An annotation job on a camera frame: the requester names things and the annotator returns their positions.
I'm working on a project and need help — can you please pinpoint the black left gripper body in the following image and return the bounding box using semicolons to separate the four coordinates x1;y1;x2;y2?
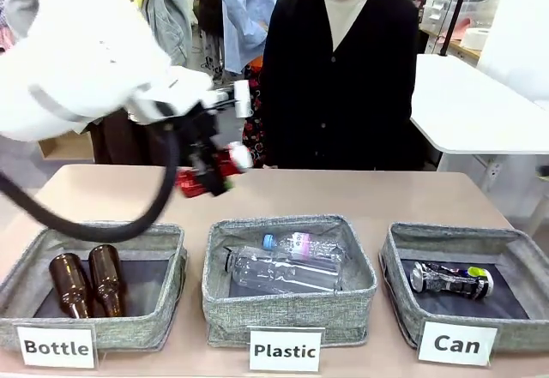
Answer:
182;110;220;167

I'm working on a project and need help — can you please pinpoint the crushed red can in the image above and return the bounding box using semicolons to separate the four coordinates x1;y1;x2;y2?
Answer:
175;141;255;199

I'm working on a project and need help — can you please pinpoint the small bottle with blue cap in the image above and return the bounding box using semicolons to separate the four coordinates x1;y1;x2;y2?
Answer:
262;231;347;263

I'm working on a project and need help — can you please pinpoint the large clear plastic bottle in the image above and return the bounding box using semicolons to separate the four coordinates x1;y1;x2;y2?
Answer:
223;245;344;293

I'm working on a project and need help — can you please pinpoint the brown glass bottle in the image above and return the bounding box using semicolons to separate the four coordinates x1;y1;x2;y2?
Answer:
48;252;94;320
87;243;128;318

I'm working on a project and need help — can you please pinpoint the crushed black can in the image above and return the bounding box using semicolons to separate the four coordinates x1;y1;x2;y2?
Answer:
409;261;496;301

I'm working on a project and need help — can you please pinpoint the grey fabric basket plastic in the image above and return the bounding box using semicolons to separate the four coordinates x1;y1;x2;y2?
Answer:
202;213;379;348

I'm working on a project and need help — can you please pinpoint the grey fabric basket bottle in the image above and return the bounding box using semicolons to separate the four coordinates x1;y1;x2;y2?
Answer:
0;222;189;352

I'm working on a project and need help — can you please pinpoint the grey fabric basket can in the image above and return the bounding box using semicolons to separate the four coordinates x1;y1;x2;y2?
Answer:
379;222;549;352

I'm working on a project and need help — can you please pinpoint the white Can sign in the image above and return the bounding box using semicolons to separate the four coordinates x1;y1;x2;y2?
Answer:
418;321;498;367

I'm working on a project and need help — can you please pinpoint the red floral black skirt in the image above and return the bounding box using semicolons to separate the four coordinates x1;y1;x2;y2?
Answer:
241;56;269;169

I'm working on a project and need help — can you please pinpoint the person in black cardigan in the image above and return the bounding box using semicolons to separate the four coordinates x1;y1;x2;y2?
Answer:
259;0;420;171

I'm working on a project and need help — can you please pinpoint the white Plastic sign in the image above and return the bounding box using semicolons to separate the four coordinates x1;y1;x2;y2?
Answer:
247;326;323;373

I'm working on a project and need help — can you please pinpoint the white Bottle sign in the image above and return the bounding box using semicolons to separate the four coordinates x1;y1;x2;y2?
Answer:
15;325;98;369

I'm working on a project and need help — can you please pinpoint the black stand pole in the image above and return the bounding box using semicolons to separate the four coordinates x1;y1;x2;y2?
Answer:
439;0;474;57

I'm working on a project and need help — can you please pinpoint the white tape roll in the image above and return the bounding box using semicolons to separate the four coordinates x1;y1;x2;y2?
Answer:
461;27;492;52

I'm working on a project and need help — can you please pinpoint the clear plastic storage box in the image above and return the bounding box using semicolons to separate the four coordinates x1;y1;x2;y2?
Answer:
422;0;503;32

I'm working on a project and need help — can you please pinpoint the thick black cable hose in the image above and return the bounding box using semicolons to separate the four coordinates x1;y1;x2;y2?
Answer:
0;123;181;244

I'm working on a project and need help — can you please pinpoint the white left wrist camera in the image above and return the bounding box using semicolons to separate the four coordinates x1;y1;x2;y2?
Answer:
233;79;255;118

